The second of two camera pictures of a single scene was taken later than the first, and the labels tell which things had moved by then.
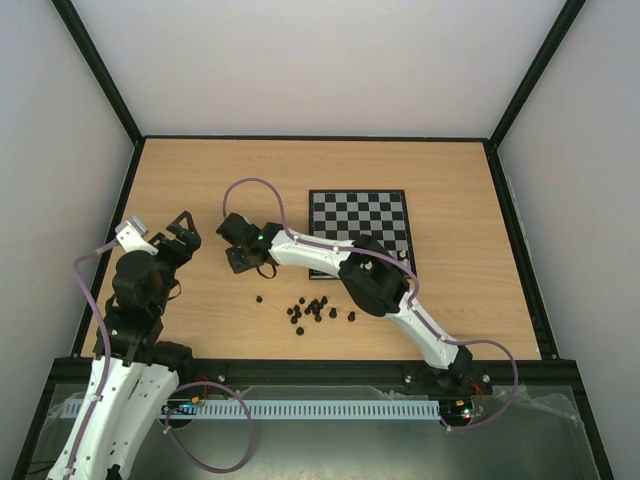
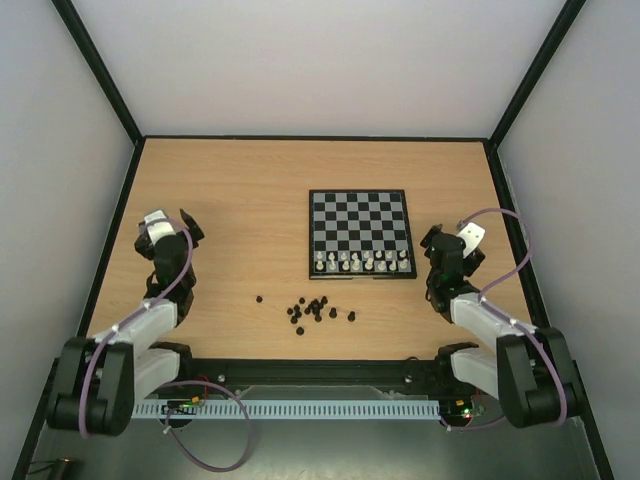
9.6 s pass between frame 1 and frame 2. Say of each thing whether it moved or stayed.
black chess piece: stayed
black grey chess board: stayed
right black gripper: moved
